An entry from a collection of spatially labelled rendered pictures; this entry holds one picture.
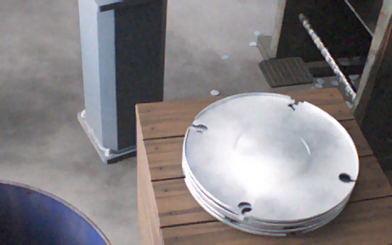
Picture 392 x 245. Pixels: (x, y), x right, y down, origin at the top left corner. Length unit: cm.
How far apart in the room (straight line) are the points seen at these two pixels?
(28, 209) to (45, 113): 80
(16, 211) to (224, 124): 39
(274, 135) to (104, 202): 53
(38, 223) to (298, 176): 41
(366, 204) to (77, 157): 77
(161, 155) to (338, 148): 30
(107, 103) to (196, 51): 51
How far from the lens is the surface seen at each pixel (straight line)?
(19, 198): 88
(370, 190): 107
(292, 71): 157
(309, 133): 108
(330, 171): 103
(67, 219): 85
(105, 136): 150
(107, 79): 138
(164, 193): 100
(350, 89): 153
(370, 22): 155
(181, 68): 180
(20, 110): 168
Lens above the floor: 112
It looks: 41 degrees down
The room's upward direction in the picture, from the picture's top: 8 degrees clockwise
